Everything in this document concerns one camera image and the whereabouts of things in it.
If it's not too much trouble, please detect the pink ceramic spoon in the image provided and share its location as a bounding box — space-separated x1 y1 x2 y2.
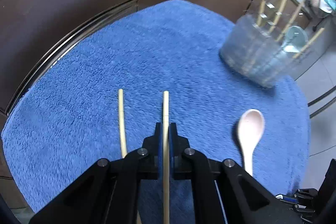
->
237 109 265 176

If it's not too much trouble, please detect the wire and glass utensil holder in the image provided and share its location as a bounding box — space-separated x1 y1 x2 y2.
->
219 11 302 89

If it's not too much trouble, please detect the light blue ceramic spoon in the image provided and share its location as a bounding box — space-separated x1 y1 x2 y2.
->
282 26 308 53

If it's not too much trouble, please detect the blue terry cloth mat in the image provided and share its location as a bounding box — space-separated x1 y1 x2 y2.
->
1 0 310 223

